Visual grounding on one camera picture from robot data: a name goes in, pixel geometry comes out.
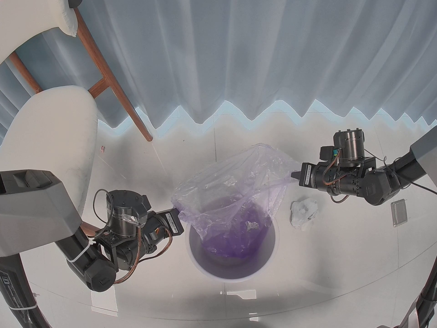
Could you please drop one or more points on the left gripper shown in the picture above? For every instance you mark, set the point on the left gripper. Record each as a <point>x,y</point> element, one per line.
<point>170,221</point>

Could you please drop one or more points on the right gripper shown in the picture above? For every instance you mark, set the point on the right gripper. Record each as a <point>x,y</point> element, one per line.
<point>317,178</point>

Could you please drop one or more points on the purple plastic bag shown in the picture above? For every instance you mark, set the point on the purple plastic bag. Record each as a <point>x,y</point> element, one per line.
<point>232,183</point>

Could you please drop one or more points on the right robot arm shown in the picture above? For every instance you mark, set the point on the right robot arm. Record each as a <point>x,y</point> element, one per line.
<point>375,186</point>

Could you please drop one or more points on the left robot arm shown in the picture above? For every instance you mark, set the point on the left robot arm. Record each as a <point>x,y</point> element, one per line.
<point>34,210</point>

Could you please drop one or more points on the white trash bin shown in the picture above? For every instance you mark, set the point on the white trash bin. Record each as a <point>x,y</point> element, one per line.
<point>193,241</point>

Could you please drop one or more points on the crumpled white paper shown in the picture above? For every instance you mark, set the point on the crumpled white paper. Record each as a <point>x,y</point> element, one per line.
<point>304,214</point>

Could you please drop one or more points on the white cushioned wooden chair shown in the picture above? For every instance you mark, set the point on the white cushioned wooden chair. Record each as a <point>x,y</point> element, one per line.
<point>51,142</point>

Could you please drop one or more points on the pale blue curtain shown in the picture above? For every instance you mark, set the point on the pale blue curtain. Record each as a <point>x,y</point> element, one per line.
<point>256,46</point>

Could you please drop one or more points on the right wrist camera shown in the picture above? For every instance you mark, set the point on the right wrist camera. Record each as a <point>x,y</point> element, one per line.
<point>326,153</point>

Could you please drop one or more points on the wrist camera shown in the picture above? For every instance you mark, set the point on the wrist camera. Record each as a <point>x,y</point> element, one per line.
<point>144,205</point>
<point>326,153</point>

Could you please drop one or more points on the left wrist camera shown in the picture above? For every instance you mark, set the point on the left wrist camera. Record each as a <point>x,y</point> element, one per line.
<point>144,205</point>

